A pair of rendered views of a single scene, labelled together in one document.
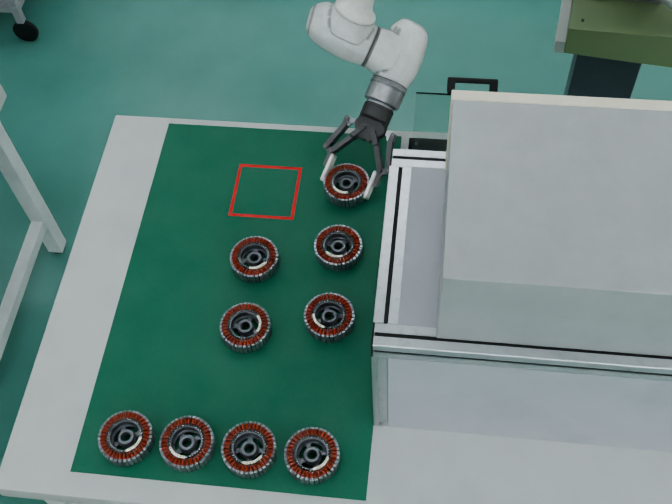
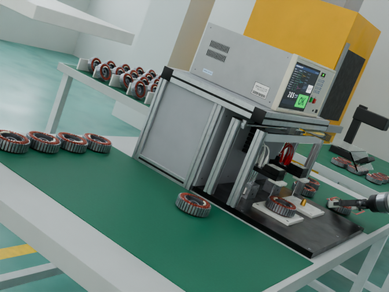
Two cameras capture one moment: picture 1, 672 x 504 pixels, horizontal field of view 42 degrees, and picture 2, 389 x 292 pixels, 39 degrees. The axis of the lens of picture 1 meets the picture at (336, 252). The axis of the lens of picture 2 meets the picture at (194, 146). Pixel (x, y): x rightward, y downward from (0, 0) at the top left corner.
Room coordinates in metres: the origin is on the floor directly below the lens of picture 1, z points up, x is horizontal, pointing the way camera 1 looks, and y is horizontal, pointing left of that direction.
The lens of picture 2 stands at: (1.37, -2.52, 1.30)
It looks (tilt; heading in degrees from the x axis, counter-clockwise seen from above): 12 degrees down; 108
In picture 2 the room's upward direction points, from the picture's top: 21 degrees clockwise
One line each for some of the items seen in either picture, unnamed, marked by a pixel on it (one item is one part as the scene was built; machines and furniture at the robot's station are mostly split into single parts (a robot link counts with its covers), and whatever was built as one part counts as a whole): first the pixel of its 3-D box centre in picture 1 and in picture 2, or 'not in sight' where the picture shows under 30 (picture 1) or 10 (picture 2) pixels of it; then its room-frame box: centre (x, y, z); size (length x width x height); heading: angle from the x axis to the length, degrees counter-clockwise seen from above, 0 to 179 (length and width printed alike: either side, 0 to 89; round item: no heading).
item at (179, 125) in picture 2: not in sight; (176, 132); (0.70, -0.72, 0.91); 0.28 x 0.03 x 0.32; 169
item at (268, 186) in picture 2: not in sight; (273, 185); (1.04, -0.34, 0.80); 0.07 x 0.05 x 0.06; 79
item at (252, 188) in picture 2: not in sight; (248, 189); (0.99, -0.57, 0.80); 0.07 x 0.05 x 0.06; 79
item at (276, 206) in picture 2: not in sight; (281, 205); (1.13, -0.60, 0.80); 0.11 x 0.11 x 0.04
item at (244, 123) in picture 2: not in sight; (278, 127); (0.98, -0.45, 1.04); 0.62 x 0.02 x 0.03; 79
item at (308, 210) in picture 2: not in sight; (301, 206); (1.18, -0.36, 0.78); 0.15 x 0.15 x 0.01; 79
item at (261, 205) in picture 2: not in sight; (278, 212); (1.13, -0.60, 0.78); 0.15 x 0.15 x 0.01; 79
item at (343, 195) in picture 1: (346, 185); (338, 206); (1.30, -0.04, 0.77); 0.11 x 0.11 x 0.04
